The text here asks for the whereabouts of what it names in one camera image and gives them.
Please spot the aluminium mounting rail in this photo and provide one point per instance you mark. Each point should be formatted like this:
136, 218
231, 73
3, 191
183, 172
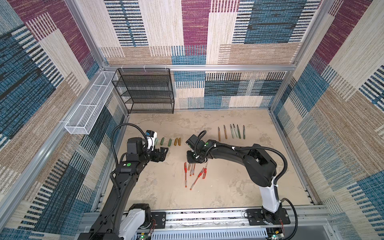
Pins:
231, 218

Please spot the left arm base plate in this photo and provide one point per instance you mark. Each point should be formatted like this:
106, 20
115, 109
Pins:
153, 220

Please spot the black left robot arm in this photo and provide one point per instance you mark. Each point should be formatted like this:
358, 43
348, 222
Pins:
110, 224

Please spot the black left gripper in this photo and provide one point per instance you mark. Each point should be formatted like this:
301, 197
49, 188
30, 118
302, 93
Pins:
161, 154

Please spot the brown pen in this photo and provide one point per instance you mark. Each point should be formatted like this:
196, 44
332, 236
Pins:
225, 131

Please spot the black wire mesh shelf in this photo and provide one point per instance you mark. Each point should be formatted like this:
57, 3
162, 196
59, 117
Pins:
145, 91

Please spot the white wire mesh basket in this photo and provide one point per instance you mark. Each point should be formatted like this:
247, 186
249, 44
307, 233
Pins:
87, 112

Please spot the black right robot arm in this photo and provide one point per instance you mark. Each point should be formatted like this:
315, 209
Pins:
264, 165

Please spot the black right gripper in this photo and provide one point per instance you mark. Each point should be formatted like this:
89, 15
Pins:
189, 159

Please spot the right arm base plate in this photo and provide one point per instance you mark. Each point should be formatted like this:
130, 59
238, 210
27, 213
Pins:
261, 217

